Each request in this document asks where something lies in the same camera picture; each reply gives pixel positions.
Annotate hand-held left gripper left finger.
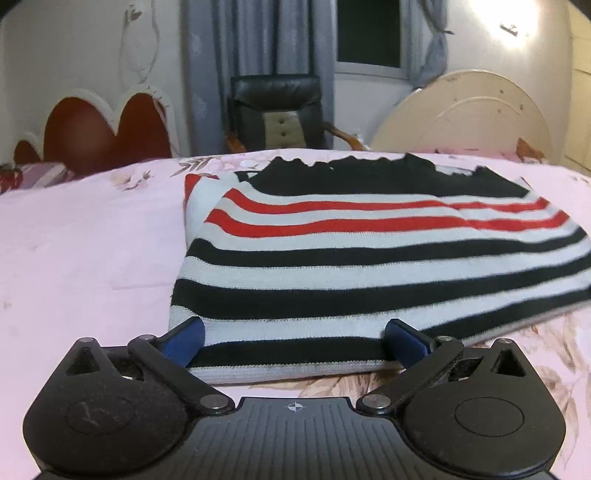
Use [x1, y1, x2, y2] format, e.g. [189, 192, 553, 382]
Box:
[64, 318, 236, 417]

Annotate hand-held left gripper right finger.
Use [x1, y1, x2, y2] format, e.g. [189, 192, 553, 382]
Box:
[356, 318, 532, 416]

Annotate cream round headboard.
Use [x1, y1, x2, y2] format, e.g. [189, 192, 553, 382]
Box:
[372, 69, 555, 163]

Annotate wide grey-blue curtain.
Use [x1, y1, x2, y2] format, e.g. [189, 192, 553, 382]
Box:
[185, 0, 336, 156]

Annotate black office chair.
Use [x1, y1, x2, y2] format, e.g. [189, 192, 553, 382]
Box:
[225, 75, 365, 154]

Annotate striped knit sweater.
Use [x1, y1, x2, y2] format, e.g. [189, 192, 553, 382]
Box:
[168, 154, 591, 385]

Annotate dark window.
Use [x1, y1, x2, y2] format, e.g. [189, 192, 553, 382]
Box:
[336, 0, 408, 77]

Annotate red patterned cloth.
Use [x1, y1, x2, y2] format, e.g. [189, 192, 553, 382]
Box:
[0, 165, 24, 195]

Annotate tied grey-blue curtain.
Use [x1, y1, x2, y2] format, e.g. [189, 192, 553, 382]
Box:
[409, 0, 455, 89]

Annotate red scalloped headboard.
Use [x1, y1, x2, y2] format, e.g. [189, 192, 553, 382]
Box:
[13, 88, 182, 175]

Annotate white wall cable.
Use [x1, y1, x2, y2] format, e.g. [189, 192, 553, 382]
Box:
[119, 0, 161, 89]

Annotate striped pink pillow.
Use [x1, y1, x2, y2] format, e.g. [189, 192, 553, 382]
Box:
[0, 161, 75, 193]

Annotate orange cloth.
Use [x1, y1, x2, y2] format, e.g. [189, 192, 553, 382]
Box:
[515, 137, 549, 164]

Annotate floral pink bedsheet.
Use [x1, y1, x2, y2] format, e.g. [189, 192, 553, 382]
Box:
[0, 148, 591, 480]

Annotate cream wardrobe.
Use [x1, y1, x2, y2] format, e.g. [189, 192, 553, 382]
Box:
[558, 9, 591, 177]

